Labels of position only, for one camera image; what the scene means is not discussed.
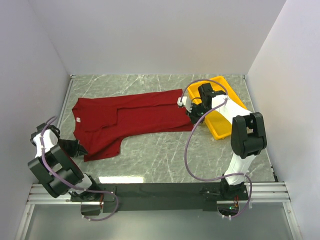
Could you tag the black base crossbar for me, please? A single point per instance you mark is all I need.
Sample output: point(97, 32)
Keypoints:
point(160, 197)

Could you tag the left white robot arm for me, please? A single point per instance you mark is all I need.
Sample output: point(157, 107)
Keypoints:
point(54, 168)

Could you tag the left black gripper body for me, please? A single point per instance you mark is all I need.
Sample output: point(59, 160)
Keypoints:
point(71, 147)

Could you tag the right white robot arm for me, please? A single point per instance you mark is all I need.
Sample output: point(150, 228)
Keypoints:
point(248, 135)

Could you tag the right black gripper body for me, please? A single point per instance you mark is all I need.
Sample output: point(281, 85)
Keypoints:
point(198, 111)

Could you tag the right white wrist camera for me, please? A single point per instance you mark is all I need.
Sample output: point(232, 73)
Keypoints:
point(183, 101)

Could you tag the yellow plastic tray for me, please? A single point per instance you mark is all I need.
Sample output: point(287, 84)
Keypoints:
point(219, 122)

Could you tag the red t shirt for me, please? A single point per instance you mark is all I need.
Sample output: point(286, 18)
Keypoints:
point(101, 124)

